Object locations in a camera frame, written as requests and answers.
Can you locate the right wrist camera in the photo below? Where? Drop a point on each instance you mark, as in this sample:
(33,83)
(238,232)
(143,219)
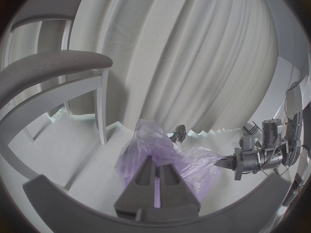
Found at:
(247,142)

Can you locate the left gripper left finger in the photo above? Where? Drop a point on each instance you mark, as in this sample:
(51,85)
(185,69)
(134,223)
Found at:
(136,193)

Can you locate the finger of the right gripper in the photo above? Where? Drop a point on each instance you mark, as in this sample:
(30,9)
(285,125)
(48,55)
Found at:
(230,157)
(228,164)

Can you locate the purple plastic bag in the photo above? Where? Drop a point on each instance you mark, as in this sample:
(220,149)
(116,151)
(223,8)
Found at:
(150,142)

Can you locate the crumpled black plastic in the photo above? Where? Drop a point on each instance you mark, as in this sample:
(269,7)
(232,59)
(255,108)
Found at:
(182,131)
(175,137)

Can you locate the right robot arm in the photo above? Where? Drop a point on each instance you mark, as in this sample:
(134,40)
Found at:
(271,135)

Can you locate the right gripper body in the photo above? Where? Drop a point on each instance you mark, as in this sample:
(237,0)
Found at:
(249,164)

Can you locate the white chair with grey seat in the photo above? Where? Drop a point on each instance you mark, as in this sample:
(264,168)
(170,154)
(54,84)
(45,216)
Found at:
(60,59)

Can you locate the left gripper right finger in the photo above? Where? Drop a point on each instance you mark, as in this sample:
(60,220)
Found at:
(179,195)

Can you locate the white curtain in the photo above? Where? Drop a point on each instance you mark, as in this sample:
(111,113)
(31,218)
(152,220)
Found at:
(136,57)
(230,57)

